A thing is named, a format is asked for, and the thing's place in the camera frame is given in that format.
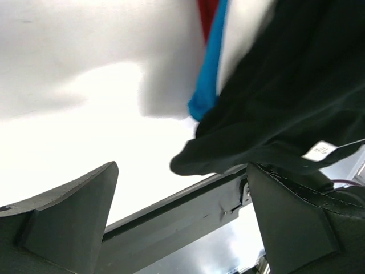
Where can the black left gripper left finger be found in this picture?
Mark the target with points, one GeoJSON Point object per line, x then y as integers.
{"type": "Point", "coordinates": [60, 230]}

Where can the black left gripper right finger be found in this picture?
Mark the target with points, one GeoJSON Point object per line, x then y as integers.
{"type": "Point", "coordinates": [305, 231]}

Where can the black t shirt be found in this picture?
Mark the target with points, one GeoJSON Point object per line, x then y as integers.
{"type": "Point", "coordinates": [295, 100]}

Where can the blue t shirt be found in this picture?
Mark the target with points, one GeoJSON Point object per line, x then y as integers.
{"type": "Point", "coordinates": [205, 95]}

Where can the white t shirt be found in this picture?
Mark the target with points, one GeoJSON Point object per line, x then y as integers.
{"type": "Point", "coordinates": [244, 21]}

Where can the red t shirt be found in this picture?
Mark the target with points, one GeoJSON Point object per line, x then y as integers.
{"type": "Point", "coordinates": [207, 10]}

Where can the aluminium front rail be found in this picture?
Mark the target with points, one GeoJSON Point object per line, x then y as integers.
{"type": "Point", "coordinates": [163, 228]}

